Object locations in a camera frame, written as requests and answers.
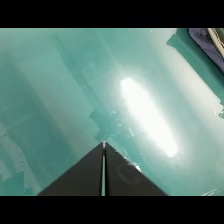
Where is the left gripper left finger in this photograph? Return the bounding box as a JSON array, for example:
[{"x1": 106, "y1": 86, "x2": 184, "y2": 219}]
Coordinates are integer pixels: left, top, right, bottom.
[{"x1": 37, "y1": 142, "x2": 105, "y2": 197}]

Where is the dark blue garment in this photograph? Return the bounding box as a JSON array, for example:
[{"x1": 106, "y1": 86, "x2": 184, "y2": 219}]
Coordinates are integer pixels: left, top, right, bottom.
[{"x1": 188, "y1": 28, "x2": 224, "y2": 66}]

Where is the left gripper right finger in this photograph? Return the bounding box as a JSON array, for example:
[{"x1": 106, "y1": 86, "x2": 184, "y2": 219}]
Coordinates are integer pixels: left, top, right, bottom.
[{"x1": 104, "y1": 142, "x2": 168, "y2": 197}]

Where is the white garment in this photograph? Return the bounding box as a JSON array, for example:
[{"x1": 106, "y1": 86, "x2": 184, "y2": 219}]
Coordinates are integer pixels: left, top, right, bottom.
[{"x1": 207, "y1": 28, "x2": 224, "y2": 52}]

